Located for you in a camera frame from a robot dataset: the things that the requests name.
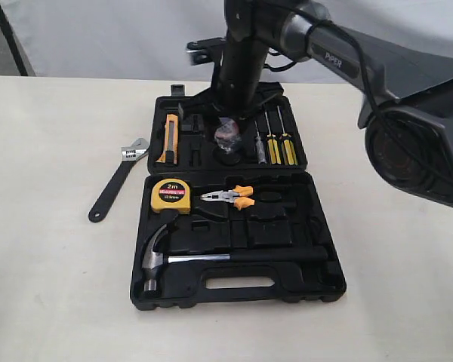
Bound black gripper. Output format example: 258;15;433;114
190;78;284;119

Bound PVC electrical tape roll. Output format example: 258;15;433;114
214;117;242;154

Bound black adjustable wrench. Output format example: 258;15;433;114
88;138;149;223

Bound claw hammer black handle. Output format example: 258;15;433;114
141;224;328;292

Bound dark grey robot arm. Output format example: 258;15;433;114
186;1;453;208

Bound black plastic tool case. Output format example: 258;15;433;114
130;83;347;311

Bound yellow screwdriver left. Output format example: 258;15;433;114
264;109;282;164

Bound yellow screwdriver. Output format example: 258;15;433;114
276;106;298;166
264;109;282;164

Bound yellow screwdriver right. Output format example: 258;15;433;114
276;106;298;166

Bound orange utility knife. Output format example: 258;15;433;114
156;114;179;164

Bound yellow measuring tape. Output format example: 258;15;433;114
150;178;191;215

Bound white backdrop cloth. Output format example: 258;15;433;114
1;1;453;81

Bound black metal stand pole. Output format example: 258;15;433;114
0;5;29;76

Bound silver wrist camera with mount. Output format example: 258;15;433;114
186;37;226;66

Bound orange handled pliers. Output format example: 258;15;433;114
200;186;255;210

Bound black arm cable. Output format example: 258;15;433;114
263;0;453;197

